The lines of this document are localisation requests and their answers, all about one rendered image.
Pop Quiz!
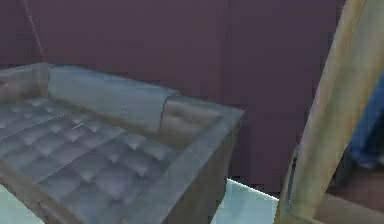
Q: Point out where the grey tufted sofa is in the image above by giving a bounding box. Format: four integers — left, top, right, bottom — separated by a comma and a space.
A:
0, 62, 246, 224

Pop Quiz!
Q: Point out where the wooden door frame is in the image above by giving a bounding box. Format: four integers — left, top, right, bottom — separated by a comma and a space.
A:
273, 0, 384, 224

